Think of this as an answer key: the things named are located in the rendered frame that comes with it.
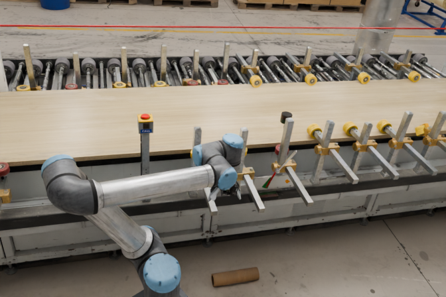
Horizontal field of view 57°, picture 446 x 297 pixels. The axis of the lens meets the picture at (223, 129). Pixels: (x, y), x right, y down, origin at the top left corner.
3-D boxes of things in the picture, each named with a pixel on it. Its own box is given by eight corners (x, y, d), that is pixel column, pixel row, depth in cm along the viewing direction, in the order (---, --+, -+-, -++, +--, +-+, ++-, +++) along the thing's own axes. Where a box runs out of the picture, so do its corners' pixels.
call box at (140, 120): (153, 134, 198) (153, 120, 194) (139, 135, 196) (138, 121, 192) (151, 126, 204) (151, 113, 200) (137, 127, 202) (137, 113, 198)
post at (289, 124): (279, 189, 244) (295, 120, 218) (273, 189, 243) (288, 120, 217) (277, 185, 246) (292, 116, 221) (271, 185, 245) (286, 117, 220)
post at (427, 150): (420, 176, 271) (448, 113, 245) (415, 176, 270) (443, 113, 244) (417, 172, 273) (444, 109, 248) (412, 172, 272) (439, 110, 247)
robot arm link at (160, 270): (150, 315, 167) (150, 288, 158) (137, 283, 179) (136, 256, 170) (185, 301, 174) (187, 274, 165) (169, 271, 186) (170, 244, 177)
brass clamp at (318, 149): (338, 154, 239) (340, 147, 236) (317, 156, 235) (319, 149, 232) (333, 148, 244) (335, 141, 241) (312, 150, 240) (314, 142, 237)
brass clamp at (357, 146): (375, 151, 245) (378, 144, 242) (356, 153, 242) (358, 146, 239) (370, 145, 250) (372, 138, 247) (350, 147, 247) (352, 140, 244)
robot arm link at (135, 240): (147, 282, 183) (34, 194, 131) (135, 254, 195) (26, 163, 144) (176, 260, 185) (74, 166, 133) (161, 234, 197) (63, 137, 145)
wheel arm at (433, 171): (437, 175, 229) (439, 170, 227) (431, 176, 228) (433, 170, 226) (385, 126, 269) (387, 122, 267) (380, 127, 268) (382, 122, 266)
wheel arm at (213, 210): (217, 216, 202) (218, 210, 200) (210, 217, 202) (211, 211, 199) (198, 162, 237) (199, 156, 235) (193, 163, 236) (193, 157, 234)
